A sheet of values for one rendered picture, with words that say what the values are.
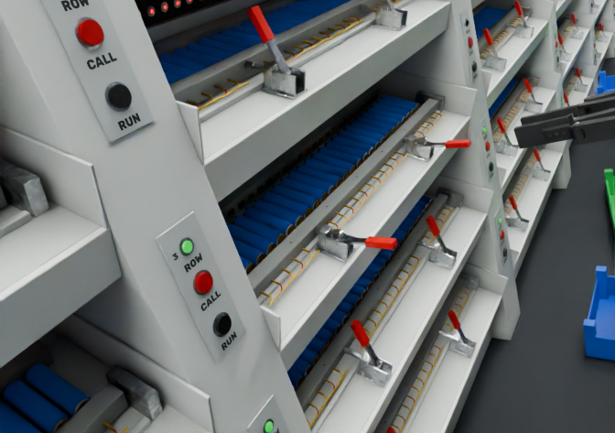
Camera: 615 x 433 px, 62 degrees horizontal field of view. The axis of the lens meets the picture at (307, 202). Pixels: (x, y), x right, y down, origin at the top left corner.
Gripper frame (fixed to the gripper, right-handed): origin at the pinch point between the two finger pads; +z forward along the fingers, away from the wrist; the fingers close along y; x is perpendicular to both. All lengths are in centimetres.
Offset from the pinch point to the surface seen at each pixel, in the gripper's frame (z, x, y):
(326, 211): 20.4, 3.5, -23.7
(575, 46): 21, -19, 132
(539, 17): 19, 1, 87
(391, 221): 17.0, -2.6, -16.6
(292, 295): 19.0, -0.2, -35.9
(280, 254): 20.5, 3.5, -33.6
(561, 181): 25, -49, 88
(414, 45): 14.9, 15.7, 2.7
